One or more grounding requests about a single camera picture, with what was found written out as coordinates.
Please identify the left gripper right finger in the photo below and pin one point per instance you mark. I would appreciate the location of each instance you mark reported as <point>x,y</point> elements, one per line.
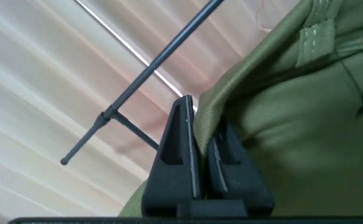
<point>237,183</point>

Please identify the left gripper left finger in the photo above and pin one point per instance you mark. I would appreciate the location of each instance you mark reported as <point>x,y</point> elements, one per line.
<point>172,174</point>

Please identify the green printed shirt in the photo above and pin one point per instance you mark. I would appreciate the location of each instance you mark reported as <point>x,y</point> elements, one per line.
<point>293,124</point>

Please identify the black clothes rack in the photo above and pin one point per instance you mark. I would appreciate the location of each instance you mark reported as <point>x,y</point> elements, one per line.
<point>156,62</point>

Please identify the beige curtain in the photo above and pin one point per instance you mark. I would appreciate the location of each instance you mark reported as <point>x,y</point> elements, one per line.
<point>44,93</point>

